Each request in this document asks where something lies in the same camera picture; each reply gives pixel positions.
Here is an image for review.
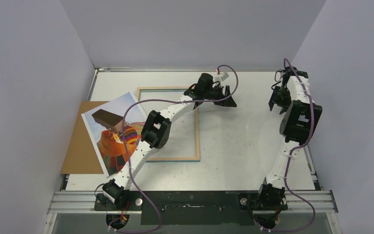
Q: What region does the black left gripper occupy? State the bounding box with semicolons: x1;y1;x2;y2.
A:
204;85;237;107

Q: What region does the blue wooden picture frame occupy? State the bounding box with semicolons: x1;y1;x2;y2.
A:
136;86;201;162

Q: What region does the hot air balloon photo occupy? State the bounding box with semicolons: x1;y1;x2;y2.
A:
81;92;147;177

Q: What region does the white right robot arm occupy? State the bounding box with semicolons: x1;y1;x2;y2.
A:
256;66;322;209

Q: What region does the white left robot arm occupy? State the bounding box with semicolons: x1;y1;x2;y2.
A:
102;72;237;210

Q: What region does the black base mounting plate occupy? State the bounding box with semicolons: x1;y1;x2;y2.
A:
93;191;288;226

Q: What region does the brown cardboard backing board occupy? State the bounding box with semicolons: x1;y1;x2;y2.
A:
60;101;105;175

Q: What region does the aluminium front rail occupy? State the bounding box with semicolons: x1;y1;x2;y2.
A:
48;190;338;214

